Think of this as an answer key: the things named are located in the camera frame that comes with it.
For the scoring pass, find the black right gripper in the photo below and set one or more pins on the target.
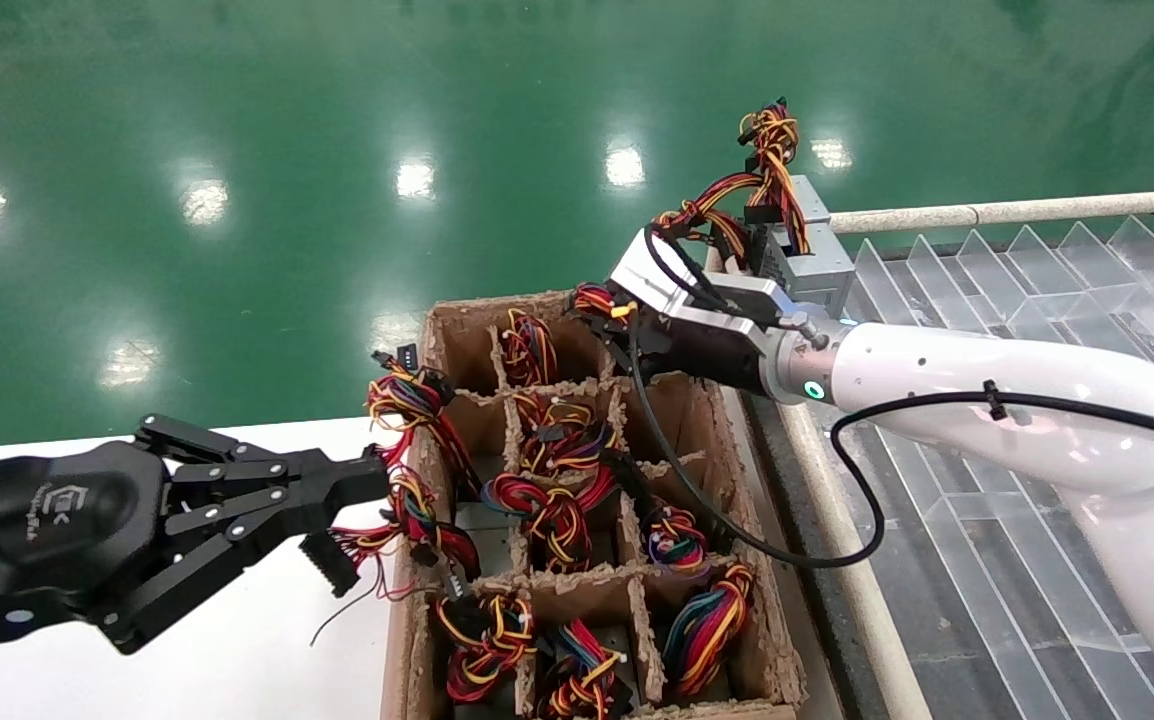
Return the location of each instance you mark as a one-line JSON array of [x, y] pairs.
[[717, 360]]

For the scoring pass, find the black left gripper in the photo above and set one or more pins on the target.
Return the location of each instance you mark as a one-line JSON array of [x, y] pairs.
[[47, 530]]

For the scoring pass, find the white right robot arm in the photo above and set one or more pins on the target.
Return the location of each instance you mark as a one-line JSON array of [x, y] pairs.
[[987, 440]]

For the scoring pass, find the beige cart pipe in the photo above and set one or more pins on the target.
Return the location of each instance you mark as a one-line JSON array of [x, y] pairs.
[[997, 212], [819, 470]]

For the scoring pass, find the brown cardboard divider box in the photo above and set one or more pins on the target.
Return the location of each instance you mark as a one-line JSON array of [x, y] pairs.
[[587, 598]]

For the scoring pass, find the clear plastic divider tray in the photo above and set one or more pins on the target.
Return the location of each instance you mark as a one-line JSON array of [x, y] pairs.
[[1017, 290]]

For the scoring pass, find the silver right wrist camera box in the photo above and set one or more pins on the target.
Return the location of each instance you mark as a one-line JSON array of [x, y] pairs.
[[667, 275]]

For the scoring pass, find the black cart frame rail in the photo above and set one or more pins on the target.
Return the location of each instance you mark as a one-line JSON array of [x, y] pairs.
[[787, 500]]

